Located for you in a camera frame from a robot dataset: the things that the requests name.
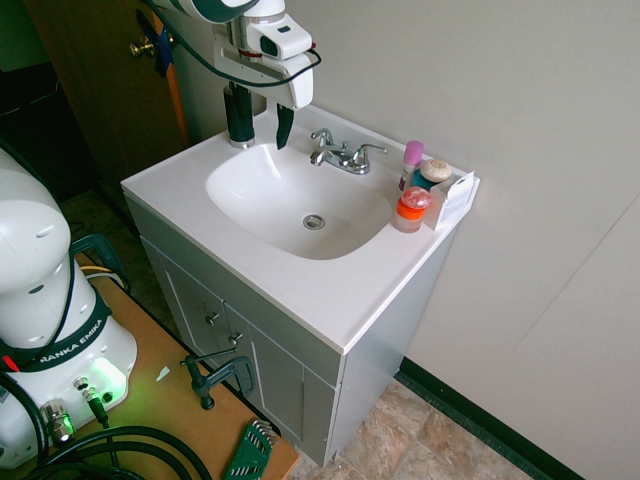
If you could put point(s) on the pink capped bottle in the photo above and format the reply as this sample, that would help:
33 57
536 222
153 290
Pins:
412 155

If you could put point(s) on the orange lidded clear jar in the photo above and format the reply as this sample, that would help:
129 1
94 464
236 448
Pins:
410 212

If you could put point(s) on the round beige soap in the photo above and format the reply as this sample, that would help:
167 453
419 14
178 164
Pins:
436 170

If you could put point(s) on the brass door knob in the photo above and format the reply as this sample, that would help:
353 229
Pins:
140 48

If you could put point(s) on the metal cabinet knob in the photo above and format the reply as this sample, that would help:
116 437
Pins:
213 318
235 338

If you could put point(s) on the teal round container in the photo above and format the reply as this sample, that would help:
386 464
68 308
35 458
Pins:
417 179

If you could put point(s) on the grey vanity cabinet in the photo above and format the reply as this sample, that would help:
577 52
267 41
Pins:
380 350

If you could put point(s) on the dark green clamp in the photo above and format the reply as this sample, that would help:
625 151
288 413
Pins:
107 252

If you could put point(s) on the white cardboard box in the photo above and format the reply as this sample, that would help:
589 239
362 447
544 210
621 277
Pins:
452 205

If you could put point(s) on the white vanity sink top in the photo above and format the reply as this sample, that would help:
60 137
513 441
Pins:
300 300

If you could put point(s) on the chrome sink drain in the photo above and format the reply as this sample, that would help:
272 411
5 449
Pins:
314 222

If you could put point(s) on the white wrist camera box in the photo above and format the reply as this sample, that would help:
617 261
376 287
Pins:
280 35

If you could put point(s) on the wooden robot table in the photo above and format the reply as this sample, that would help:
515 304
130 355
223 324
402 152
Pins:
165 400

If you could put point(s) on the grey cabinet door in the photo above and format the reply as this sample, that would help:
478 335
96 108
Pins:
192 305
277 385

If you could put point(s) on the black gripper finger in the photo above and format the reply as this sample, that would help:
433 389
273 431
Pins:
283 125
240 117

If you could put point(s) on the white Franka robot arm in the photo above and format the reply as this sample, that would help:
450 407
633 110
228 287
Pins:
35 260

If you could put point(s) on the blue tape on door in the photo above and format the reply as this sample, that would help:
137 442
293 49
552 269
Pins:
162 47

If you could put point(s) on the black wall baseboard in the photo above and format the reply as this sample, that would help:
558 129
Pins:
475 415

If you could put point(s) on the black metal C-clamp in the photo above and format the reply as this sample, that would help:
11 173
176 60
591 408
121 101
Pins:
210 382

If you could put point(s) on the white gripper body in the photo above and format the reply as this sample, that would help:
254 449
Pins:
300 82

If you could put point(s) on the green hex key set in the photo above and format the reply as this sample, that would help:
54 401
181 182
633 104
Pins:
250 450

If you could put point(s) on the chrome faucet spout and base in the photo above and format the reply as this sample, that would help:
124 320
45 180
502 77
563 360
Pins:
345 160

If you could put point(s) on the brown wooden door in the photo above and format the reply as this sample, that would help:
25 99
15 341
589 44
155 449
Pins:
105 100

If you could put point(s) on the small white paper scrap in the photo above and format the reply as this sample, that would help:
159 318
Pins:
163 373

